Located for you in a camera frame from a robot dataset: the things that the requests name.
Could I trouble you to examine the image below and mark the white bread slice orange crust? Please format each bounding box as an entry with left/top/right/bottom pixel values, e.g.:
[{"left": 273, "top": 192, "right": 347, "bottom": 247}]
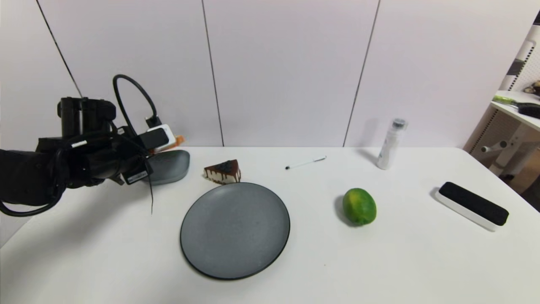
[{"left": 154, "top": 135, "right": 185, "bottom": 153}]

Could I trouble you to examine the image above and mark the round gray plate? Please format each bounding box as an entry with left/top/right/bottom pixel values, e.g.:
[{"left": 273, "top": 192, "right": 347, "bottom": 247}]
[{"left": 180, "top": 182, "right": 291, "bottom": 280}]

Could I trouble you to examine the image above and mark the white pen black tip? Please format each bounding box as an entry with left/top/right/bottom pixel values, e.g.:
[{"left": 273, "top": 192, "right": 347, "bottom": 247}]
[{"left": 285, "top": 156, "right": 327, "bottom": 171}]

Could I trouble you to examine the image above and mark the chocolate cake slice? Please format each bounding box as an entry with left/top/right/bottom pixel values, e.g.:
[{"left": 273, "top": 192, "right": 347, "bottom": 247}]
[{"left": 204, "top": 160, "right": 242, "bottom": 185}]

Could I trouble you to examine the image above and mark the small gray square dish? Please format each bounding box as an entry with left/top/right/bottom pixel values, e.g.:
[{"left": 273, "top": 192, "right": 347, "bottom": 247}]
[{"left": 143, "top": 150, "right": 190, "bottom": 186}]

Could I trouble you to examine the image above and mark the green lime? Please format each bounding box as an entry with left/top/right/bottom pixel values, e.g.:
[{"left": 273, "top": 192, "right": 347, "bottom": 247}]
[{"left": 342, "top": 188, "right": 377, "bottom": 226}]

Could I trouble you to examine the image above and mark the white bottle clear cap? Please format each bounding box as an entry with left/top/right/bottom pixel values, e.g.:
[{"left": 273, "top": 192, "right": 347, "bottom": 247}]
[{"left": 376, "top": 119, "right": 407, "bottom": 171}]

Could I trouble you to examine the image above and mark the black white board eraser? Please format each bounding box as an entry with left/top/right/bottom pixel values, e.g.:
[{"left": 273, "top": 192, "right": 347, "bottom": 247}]
[{"left": 435, "top": 182, "right": 510, "bottom": 231}]

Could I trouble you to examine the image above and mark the white table leg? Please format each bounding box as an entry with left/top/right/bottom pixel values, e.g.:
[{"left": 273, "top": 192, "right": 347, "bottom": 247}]
[{"left": 480, "top": 126, "right": 530, "bottom": 178}]

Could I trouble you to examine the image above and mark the white side table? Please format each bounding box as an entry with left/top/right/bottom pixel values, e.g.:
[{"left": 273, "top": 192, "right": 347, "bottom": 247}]
[{"left": 489, "top": 91, "right": 540, "bottom": 133}]

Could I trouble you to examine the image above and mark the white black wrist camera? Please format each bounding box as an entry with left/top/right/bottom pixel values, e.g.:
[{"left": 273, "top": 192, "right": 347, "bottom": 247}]
[{"left": 137, "top": 124, "right": 176, "bottom": 151}]

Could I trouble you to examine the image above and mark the black camera cable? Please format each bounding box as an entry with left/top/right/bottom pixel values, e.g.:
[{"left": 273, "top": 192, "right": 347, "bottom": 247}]
[{"left": 113, "top": 74, "right": 162, "bottom": 136}]

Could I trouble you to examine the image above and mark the green handled black brush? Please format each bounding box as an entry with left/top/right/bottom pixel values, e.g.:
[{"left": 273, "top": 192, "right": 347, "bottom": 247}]
[{"left": 491, "top": 95, "right": 540, "bottom": 120}]

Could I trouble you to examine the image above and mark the white pegboard frame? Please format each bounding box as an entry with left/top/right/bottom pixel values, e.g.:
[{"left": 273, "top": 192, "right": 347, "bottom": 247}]
[{"left": 498, "top": 25, "right": 540, "bottom": 93}]

